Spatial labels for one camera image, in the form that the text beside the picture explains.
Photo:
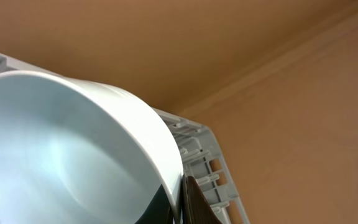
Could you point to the grey dishwasher rack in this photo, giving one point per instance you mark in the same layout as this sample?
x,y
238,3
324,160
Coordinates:
x,y
201,154

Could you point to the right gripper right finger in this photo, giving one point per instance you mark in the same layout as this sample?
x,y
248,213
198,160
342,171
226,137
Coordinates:
x,y
196,209

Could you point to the mint green bowl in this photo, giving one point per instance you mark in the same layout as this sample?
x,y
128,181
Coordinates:
x,y
74,151

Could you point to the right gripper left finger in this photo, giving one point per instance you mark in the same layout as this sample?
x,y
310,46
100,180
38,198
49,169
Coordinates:
x,y
159,210

